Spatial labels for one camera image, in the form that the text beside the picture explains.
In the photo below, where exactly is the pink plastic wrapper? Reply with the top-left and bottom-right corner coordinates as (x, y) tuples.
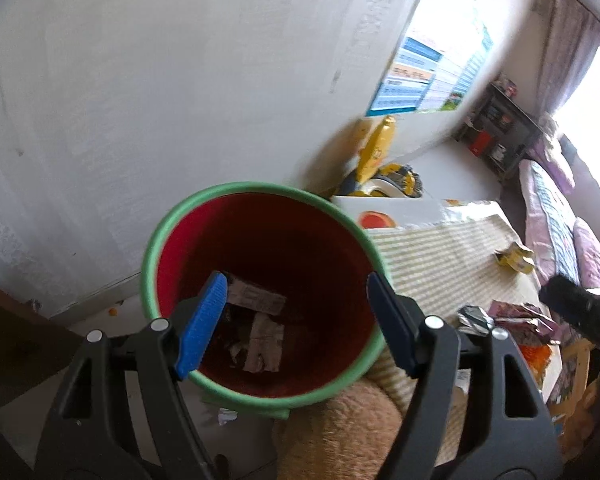
(488, 300), (562, 347)

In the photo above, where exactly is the orange snack bag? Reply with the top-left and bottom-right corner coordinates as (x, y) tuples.
(518, 344), (552, 376)

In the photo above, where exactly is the printed wrapper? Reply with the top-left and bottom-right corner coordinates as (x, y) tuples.
(456, 306), (495, 336)

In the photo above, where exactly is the yellow medicine box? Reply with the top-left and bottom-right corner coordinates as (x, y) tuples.
(494, 242), (535, 274)

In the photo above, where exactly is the tan plush cushion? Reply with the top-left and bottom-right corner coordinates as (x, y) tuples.
(273, 379), (402, 480)

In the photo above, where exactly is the green checkered table cloth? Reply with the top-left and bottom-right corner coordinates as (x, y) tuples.
(366, 216), (562, 465)

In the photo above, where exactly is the folded purple blanket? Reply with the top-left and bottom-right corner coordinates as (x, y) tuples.
(529, 113), (576, 195)

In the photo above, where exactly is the red bin with green rim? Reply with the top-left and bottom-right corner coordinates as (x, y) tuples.
(140, 182), (387, 419)

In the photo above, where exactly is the dark bedside shelf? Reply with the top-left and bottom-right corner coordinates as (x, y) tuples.
(453, 82), (541, 182)

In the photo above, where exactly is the red canister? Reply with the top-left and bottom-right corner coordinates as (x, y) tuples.
(469, 129), (493, 157)

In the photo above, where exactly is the yellow toy truck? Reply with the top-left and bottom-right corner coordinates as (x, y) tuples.
(334, 162), (422, 198)

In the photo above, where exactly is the yellow duck toy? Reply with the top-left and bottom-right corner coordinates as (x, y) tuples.
(340, 115), (396, 196)

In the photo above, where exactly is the purple curtain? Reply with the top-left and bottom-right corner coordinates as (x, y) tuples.
(536, 0), (600, 116)

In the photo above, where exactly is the wooden chair frame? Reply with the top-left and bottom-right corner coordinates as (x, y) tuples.
(547, 338), (594, 418)

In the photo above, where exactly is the white chart wall poster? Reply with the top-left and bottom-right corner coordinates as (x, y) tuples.
(417, 54), (469, 113)

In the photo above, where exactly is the green chart wall poster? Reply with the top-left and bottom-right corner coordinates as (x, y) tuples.
(441, 25), (493, 110)

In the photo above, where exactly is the blue pinyin wall poster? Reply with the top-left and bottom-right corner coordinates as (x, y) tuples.
(366, 37), (442, 117)

